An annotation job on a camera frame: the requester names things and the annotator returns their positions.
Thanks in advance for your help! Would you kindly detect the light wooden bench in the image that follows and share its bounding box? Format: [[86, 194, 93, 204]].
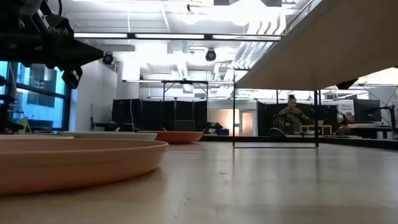
[[300, 124, 333, 136]]

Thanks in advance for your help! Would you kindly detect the light blue plate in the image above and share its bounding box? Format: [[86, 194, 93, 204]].
[[60, 131, 159, 141]]

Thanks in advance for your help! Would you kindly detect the person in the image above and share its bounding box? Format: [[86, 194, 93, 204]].
[[277, 95, 312, 136]]

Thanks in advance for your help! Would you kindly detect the black metal gantry frame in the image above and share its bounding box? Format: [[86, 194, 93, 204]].
[[161, 79, 209, 131]]

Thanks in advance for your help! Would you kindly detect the long ceiling light fixture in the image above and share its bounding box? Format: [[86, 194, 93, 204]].
[[73, 32, 283, 42]]

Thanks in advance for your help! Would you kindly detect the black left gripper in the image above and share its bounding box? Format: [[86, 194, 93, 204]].
[[30, 7, 105, 90]]

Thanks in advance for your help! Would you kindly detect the wooden dish rack board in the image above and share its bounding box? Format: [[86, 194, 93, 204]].
[[232, 0, 398, 149]]

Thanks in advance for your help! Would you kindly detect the black metal table frame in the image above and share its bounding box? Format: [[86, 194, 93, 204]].
[[198, 134, 398, 151]]

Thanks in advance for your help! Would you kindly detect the black office desk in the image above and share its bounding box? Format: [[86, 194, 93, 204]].
[[338, 123, 398, 139]]

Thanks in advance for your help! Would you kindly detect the black computer monitor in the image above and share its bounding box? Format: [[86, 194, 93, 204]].
[[353, 98, 382, 123]]

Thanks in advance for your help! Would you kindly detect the terracotta brown plate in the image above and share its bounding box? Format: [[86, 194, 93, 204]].
[[0, 138, 169, 196]]

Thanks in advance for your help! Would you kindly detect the red plate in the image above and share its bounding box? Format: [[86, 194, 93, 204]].
[[137, 130, 205, 145]]

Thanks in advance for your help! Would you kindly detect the large glass window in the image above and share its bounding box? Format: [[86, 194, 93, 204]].
[[0, 60, 72, 131]]

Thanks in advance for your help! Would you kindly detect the peach pink plate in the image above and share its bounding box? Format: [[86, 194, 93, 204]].
[[0, 133, 75, 140]]

